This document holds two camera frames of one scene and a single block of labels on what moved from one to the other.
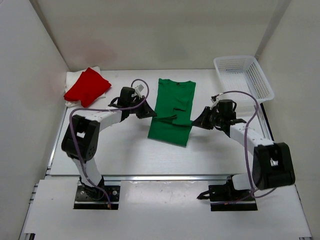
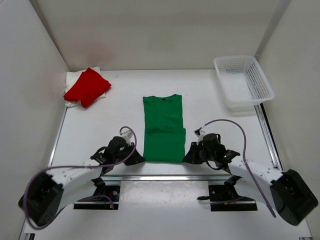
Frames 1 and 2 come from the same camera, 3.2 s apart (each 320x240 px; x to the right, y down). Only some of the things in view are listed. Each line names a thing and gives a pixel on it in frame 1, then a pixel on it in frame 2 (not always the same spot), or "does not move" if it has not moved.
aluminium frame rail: x=264 y=123 does not move
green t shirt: x=173 y=118 -> x=165 y=138
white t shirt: x=69 y=103 does not move
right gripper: x=202 y=122 -> x=192 y=156
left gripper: x=147 y=112 -> x=135 y=158
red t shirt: x=88 y=88 does not move
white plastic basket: x=243 y=73 does not move
